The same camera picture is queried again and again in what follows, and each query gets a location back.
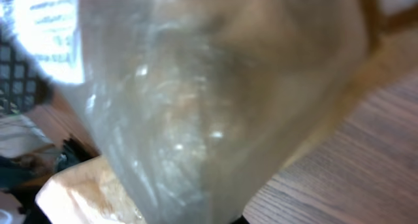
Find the brown snack bag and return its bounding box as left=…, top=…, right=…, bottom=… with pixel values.
left=0, top=0, right=418, bottom=224

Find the dark grey plastic basket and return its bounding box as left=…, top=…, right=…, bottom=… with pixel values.
left=1, top=28, right=53, bottom=117

